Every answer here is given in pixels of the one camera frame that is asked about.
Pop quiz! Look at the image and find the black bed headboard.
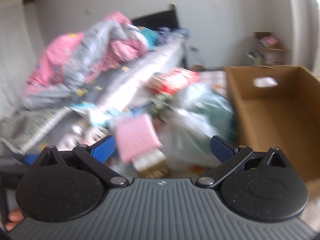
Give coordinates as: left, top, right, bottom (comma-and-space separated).
131, 3, 189, 69

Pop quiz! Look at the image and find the green scrunchie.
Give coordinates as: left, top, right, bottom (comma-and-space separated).
149, 92, 173, 119

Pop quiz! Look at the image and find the white closet door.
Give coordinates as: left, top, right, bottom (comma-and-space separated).
1, 0, 44, 117

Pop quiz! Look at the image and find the pink striped cloth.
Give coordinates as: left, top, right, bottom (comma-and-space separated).
113, 114, 162, 164

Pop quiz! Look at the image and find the brown cardboard box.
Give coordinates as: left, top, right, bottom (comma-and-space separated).
225, 66, 319, 181

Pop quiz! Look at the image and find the pink and grey duvet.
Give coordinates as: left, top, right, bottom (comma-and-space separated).
19, 11, 149, 111

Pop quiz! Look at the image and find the small open cardboard box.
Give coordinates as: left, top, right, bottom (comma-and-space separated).
246, 31, 287, 67

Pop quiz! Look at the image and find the gold foil packet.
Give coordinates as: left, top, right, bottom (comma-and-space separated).
132, 150, 169, 178

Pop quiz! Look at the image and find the red wet wipes pack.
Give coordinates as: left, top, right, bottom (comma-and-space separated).
147, 67, 200, 95

